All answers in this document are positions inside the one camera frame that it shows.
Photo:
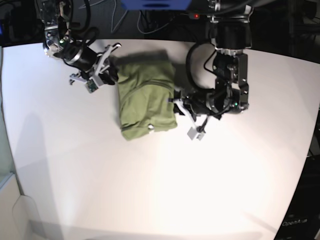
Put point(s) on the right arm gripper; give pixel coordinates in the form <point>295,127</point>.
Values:
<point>93,65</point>

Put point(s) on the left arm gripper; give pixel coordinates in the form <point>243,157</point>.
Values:
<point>194,108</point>

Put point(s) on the green T-shirt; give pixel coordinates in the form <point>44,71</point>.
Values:
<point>145,87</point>

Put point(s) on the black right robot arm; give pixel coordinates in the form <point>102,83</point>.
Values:
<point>64,41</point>

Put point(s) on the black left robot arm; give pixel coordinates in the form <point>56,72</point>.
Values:
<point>230,35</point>

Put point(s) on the blue box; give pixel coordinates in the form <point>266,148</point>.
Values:
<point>157,5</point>

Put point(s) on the black power strip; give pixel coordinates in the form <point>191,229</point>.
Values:
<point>195,15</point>

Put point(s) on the black OpenArm base box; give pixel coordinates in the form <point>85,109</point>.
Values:
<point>302,219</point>

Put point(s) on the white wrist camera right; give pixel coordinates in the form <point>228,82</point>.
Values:
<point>93,85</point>

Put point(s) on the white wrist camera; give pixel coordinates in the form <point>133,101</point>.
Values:
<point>196,134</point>
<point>93,85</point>

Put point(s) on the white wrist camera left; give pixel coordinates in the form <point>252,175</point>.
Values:
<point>196,134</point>

